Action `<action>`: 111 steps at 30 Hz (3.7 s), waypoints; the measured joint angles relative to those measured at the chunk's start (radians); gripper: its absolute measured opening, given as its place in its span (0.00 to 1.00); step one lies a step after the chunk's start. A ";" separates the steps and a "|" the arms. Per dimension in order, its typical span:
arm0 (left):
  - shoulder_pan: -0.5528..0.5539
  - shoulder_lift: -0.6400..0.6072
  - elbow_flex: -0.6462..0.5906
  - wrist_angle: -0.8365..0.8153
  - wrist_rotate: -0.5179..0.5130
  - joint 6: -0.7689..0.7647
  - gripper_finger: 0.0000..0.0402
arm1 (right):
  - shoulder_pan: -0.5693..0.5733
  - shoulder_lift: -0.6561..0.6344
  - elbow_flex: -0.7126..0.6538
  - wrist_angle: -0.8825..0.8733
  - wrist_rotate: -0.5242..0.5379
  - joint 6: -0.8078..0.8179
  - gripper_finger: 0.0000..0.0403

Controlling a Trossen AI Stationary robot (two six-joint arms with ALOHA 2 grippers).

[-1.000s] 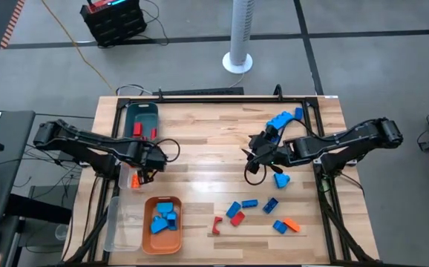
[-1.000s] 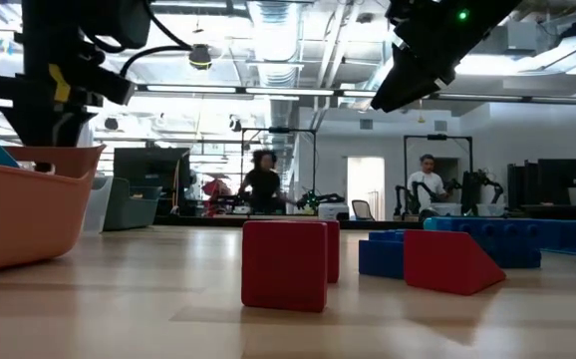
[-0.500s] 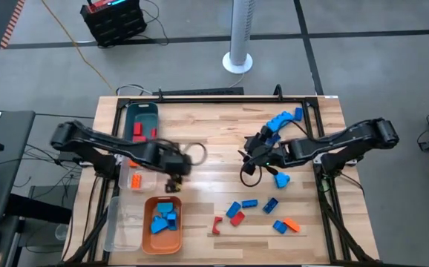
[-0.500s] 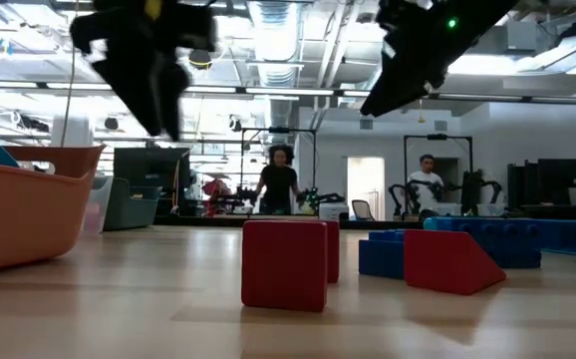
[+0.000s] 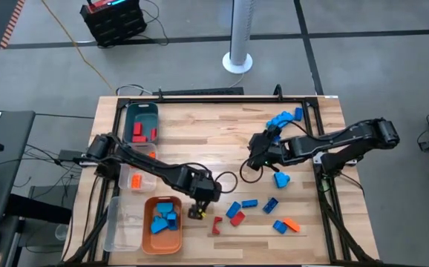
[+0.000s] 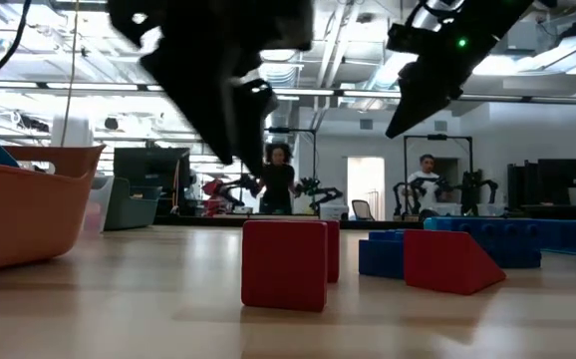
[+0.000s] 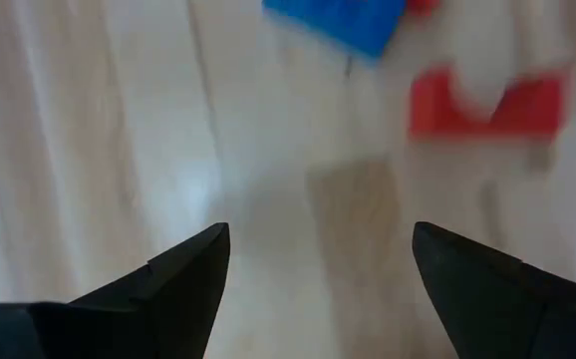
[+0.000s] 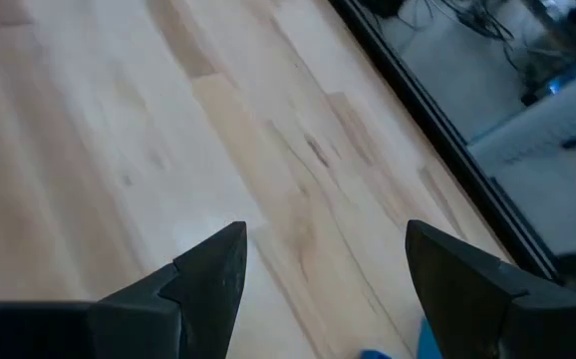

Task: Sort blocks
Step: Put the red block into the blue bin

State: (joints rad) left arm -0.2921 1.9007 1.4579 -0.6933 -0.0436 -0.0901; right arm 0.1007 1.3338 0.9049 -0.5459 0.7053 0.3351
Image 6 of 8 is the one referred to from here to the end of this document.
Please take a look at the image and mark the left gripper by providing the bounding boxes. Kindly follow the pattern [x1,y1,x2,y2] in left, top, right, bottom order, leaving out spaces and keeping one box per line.
[108,0,314,177]

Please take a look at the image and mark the person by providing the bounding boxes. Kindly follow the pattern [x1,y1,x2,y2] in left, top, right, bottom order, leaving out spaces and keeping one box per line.
[255,143,299,216]
[406,153,444,216]

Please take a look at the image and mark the red wedge block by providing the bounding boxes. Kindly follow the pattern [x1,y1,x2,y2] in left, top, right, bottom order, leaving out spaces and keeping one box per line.
[403,228,507,296]

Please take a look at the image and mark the teal grey plastic bin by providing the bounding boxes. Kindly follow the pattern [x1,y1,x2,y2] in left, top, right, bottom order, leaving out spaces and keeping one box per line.
[103,178,163,231]

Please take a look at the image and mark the long blue studded brick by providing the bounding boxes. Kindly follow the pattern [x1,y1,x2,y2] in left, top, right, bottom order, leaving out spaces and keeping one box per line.
[423,216,576,270]

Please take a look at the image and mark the small clear plastic bin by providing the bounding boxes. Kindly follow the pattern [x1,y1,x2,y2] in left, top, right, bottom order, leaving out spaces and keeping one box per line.
[82,175,116,233]

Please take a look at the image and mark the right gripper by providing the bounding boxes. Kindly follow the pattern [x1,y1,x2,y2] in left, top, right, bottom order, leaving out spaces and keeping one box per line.
[385,7,488,140]

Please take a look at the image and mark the office chair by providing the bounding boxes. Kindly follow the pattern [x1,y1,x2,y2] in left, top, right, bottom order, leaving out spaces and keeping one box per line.
[351,198,376,222]

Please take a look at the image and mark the black monitor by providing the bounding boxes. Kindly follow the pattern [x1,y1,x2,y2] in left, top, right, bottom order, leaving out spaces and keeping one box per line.
[113,147,192,216]

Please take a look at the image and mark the yellow cable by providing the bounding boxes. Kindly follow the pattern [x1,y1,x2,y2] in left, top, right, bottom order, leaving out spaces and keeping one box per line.
[60,0,81,149]

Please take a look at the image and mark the red rectangular block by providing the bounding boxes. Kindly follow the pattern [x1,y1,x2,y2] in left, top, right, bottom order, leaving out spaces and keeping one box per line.
[240,219,329,313]

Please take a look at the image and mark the orange plastic bin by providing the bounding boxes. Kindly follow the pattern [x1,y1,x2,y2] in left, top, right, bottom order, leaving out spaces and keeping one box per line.
[0,144,106,273]

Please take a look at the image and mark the red cylinder block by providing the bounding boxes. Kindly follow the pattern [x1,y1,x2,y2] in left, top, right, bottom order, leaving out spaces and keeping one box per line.
[325,219,342,284]

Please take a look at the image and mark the black equipment rack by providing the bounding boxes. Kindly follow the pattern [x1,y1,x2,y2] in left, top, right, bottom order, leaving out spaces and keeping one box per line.
[506,158,576,219]

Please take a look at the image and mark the black aluminium rig frame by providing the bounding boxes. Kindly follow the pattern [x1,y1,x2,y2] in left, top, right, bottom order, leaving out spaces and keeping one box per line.
[152,212,427,231]

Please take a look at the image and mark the blue stepped block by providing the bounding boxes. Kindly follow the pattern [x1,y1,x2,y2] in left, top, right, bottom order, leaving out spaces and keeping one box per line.
[358,229,408,279]

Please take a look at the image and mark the black cable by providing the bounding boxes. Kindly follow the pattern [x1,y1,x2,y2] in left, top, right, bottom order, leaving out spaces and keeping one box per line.
[0,0,34,99]

